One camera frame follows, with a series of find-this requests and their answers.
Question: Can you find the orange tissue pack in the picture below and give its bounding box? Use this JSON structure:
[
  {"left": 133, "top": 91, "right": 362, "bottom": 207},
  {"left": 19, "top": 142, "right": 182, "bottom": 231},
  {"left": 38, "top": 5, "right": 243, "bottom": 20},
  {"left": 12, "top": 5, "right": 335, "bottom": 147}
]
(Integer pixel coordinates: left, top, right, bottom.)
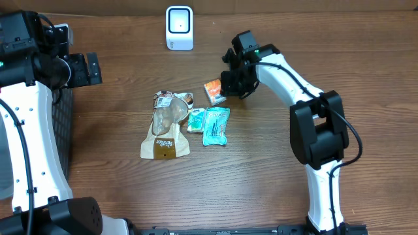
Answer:
[{"left": 204, "top": 79, "right": 227, "bottom": 106}]

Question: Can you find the teal wet wipes pack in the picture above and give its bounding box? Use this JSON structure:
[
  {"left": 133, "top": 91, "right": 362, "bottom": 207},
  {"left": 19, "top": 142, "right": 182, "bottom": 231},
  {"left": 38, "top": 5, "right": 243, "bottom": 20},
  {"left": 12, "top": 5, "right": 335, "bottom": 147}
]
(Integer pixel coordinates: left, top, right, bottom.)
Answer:
[{"left": 202, "top": 107, "right": 230, "bottom": 146}]

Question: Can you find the green tissue pack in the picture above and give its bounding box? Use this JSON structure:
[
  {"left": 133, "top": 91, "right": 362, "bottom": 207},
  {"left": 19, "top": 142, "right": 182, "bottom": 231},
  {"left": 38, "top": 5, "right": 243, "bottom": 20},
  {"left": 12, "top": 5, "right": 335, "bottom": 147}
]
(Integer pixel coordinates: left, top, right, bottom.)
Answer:
[{"left": 187, "top": 108, "right": 206, "bottom": 133}]

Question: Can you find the brown white snack bag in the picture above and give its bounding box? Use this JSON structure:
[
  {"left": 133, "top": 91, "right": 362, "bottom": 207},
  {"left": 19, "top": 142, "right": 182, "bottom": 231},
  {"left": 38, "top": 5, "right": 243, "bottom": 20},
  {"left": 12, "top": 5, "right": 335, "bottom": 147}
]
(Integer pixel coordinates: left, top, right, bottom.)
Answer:
[{"left": 140, "top": 91, "right": 194, "bottom": 160}]

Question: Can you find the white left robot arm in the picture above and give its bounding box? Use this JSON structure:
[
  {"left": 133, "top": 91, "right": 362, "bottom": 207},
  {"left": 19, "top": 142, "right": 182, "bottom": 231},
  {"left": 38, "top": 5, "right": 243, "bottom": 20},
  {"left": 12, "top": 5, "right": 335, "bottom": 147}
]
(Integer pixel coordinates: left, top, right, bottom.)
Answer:
[{"left": 1, "top": 10, "right": 138, "bottom": 234}]

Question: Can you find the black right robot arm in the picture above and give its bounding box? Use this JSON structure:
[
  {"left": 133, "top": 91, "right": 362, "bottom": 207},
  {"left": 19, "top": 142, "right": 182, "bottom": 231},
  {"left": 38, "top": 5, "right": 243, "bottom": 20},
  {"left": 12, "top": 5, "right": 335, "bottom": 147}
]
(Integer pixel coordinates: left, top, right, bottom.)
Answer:
[{"left": 221, "top": 31, "right": 349, "bottom": 234}]

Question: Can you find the white barcode scanner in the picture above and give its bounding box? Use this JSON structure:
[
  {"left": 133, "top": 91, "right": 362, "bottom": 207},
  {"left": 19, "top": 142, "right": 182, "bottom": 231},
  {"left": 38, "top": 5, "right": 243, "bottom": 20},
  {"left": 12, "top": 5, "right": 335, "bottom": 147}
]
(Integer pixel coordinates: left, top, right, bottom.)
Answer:
[{"left": 165, "top": 5, "right": 193, "bottom": 51}]

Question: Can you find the grey plastic basket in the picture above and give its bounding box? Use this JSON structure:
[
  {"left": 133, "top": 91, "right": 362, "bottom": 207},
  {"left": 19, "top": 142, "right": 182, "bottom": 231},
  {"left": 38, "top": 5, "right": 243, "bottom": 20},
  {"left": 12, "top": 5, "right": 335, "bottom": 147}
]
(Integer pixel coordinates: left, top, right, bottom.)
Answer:
[{"left": 1, "top": 89, "right": 74, "bottom": 200}]

